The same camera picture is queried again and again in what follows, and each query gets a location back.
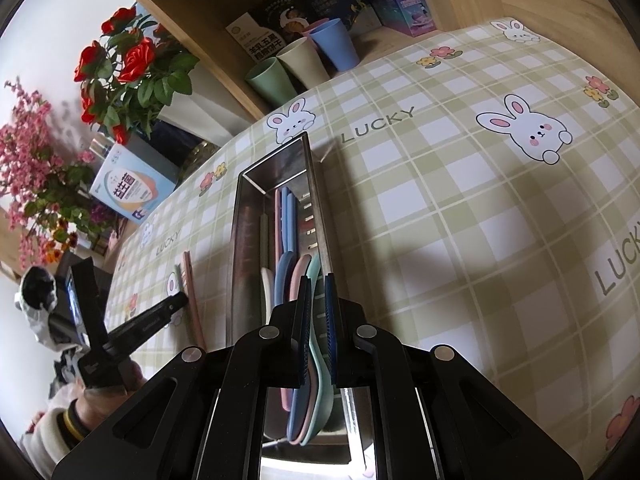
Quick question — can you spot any person's left forearm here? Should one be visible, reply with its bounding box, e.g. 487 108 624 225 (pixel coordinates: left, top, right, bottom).
20 395 93 468

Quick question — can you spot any checked rabbit print tablecloth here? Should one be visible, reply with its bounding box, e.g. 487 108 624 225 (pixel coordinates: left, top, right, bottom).
102 17 640 480

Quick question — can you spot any stainless steel utensil tray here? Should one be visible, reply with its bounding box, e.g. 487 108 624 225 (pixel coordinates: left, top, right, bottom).
225 131 371 466

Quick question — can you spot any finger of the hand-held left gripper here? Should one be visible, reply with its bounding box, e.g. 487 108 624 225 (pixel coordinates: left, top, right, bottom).
112 301 190 357
107 294 188 348

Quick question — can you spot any white and blue carton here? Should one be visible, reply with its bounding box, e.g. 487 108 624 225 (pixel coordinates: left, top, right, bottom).
90 142 176 225

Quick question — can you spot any wooden shelf unit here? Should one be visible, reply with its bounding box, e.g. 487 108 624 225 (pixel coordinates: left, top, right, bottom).
90 0 501 122

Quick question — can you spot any pink artificial blossom bouquet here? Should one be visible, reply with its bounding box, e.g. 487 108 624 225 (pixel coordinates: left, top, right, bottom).
0 77 121 271

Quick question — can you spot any teal spoon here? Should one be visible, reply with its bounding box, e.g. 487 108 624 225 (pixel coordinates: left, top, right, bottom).
300 252 346 446

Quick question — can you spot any crumpled white and black cloth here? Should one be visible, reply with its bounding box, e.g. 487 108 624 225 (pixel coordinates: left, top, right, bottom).
14 266 57 348

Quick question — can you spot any beige cup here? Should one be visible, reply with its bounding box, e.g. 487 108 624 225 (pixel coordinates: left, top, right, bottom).
276 37 331 92

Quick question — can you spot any green cup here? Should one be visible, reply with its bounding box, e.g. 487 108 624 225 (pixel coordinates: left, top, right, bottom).
244 56 297 108

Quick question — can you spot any purple box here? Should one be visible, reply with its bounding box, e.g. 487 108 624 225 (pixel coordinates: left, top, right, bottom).
370 0 438 38

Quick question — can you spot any red artificial rose plant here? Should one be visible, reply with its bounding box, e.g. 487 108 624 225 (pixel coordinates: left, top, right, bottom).
74 5 201 146

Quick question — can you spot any blue night scene box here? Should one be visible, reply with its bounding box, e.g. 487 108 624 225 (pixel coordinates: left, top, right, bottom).
295 0 383 36

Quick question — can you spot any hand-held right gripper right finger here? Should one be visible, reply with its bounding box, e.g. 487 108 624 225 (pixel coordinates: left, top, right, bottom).
324 272 583 480

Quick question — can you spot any gold metal tray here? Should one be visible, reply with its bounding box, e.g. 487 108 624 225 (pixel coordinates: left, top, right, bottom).
180 140 222 174

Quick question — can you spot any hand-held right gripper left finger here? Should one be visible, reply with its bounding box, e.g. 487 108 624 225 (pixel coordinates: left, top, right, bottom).
52 275 313 480

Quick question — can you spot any beige spoon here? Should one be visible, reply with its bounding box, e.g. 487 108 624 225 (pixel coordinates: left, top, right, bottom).
260 267 277 333

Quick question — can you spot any person's left hand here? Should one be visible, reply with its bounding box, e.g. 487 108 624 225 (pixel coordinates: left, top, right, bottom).
75 362 146 431

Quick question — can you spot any blue spoon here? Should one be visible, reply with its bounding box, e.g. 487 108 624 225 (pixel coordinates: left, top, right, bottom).
274 251 307 442

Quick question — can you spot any blue cup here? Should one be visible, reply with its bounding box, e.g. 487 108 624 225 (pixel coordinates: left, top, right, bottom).
308 18 361 72

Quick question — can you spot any blue chopstick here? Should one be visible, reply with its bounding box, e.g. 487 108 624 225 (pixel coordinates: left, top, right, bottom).
287 192 299 257
280 187 290 257

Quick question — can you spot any black chair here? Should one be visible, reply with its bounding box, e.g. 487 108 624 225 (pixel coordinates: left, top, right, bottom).
47 255 113 356

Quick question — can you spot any white and dark snack box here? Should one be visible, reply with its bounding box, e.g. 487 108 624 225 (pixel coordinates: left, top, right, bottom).
225 0 308 61

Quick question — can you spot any pink chopstick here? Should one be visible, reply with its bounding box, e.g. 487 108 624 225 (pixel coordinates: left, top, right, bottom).
273 189 293 411
181 251 207 352

